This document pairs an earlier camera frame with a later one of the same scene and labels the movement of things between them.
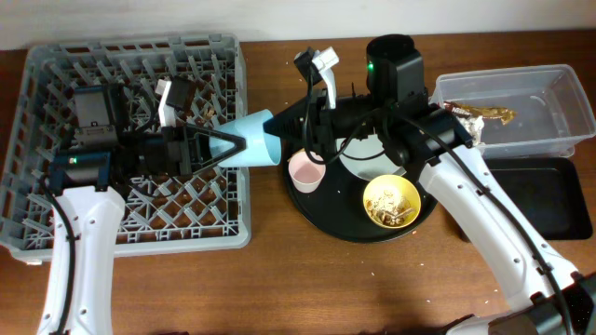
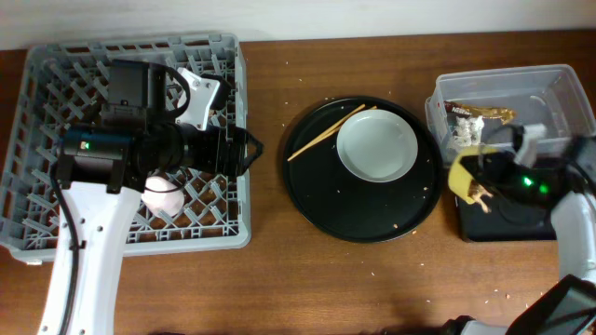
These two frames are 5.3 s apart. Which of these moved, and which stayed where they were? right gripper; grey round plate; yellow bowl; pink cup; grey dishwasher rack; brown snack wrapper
Moved: yellow bowl; pink cup; right gripper
Stayed: brown snack wrapper; grey round plate; grey dishwasher rack
